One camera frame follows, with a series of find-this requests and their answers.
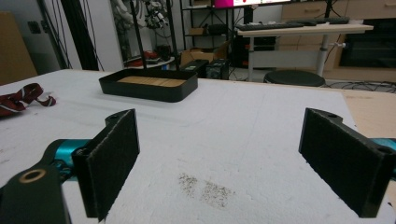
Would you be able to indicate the black metal shelf rack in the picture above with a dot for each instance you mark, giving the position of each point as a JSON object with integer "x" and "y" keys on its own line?
{"x": 207, "y": 28}

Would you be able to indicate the black round stool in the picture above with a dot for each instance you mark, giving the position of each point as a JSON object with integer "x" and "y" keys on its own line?
{"x": 294, "y": 77}

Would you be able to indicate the dark red striped cloth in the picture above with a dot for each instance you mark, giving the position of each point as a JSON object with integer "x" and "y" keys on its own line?
{"x": 21, "y": 99}

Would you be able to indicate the monitor with pink screen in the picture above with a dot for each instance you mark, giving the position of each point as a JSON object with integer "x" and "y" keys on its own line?
{"x": 249, "y": 2}

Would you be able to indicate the brown cardboard sheet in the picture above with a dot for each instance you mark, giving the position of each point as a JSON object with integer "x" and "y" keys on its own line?
{"x": 15, "y": 49}

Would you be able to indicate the black computer case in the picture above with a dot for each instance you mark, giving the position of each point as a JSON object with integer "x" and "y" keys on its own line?
{"x": 253, "y": 51}

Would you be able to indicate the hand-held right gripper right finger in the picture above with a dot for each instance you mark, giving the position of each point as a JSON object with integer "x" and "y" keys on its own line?
{"x": 342, "y": 161}

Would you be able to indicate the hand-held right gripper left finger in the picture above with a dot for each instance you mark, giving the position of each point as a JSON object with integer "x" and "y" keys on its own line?
{"x": 107, "y": 165}

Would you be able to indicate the white cloth table cover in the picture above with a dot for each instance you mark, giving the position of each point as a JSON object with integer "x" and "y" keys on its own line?
{"x": 199, "y": 140}

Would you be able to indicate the black electronic box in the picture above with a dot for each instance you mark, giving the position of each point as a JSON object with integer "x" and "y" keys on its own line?
{"x": 217, "y": 69}

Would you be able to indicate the cardboard box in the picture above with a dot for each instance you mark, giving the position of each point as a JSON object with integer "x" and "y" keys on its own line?
{"x": 200, "y": 53}

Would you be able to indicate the black keyboard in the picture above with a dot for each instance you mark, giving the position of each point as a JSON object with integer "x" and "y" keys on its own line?
{"x": 269, "y": 26}
{"x": 323, "y": 20}

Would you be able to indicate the black metal stand pole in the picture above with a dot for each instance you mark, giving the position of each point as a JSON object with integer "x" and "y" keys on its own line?
{"x": 138, "y": 34}
{"x": 173, "y": 34}

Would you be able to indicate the white desk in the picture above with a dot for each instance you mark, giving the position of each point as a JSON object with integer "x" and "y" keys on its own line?
{"x": 306, "y": 40}

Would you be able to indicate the black tray with wooden bottom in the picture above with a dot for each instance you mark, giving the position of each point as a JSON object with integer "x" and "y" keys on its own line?
{"x": 149, "y": 84}

